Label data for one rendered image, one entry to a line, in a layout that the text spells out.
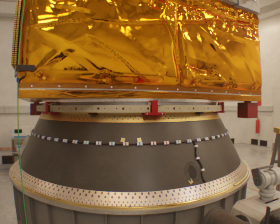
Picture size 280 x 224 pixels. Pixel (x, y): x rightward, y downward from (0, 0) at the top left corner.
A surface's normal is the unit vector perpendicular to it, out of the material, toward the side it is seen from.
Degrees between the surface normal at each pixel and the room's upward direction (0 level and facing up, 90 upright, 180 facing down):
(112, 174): 62
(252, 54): 89
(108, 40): 88
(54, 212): 90
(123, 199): 43
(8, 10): 90
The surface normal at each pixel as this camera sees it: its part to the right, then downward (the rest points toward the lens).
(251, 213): -0.62, -0.74
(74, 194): -0.17, -0.71
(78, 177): -0.23, -0.44
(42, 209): -0.47, 0.03
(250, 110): 0.41, 0.03
